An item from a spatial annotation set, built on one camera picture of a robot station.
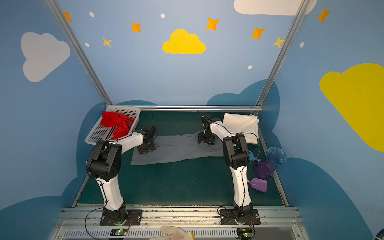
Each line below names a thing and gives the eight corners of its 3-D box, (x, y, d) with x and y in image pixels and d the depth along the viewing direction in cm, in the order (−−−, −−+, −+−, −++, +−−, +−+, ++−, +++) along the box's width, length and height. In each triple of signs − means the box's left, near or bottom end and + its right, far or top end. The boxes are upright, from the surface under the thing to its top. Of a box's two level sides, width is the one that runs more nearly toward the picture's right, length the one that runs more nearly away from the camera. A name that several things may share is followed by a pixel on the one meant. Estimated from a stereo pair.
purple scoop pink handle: (246, 186, 87) (247, 185, 85) (247, 176, 91) (248, 174, 89) (265, 192, 85) (267, 191, 83) (265, 181, 89) (267, 180, 87)
